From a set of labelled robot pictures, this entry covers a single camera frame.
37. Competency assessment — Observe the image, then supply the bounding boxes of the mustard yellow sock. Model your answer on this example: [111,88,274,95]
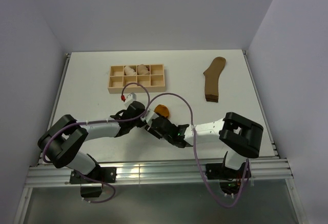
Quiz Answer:
[154,105,170,118]

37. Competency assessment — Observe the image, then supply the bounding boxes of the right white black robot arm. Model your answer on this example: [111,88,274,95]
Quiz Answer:
[141,110,263,178]

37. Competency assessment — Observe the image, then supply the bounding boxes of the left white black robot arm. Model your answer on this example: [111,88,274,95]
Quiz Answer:
[37,101,145,182]

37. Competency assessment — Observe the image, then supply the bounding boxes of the wooden compartment tray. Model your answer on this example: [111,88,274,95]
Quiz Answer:
[108,64,166,94]

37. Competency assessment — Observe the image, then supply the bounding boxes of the beige rolled sock left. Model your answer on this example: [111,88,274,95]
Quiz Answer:
[124,66,137,76]

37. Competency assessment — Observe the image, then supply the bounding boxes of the beige rolled sock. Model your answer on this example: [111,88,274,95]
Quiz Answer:
[137,64,150,75]
[124,66,137,76]

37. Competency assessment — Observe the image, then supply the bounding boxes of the beige rolled sock right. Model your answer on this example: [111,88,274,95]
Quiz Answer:
[137,64,150,75]

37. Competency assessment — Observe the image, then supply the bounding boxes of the brown sock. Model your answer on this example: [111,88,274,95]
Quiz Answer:
[203,57,226,103]

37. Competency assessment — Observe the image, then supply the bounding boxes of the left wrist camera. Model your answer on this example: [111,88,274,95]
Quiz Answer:
[121,93,137,108]

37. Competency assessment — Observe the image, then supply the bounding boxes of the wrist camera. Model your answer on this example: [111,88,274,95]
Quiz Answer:
[140,109,159,127]
[121,93,137,108]

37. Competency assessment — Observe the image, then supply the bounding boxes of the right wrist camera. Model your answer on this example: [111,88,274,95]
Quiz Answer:
[140,109,159,127]

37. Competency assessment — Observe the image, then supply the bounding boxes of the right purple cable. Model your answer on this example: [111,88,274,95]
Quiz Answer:
[140,92,251,209]

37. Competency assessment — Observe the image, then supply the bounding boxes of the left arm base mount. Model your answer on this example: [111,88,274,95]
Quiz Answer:
[69,167,117,203]

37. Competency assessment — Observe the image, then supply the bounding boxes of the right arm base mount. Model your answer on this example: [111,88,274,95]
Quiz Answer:
[206,163,245,195]

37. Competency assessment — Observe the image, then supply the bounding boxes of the aluminium rail frame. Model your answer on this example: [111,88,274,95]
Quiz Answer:
[24,52,295,186]

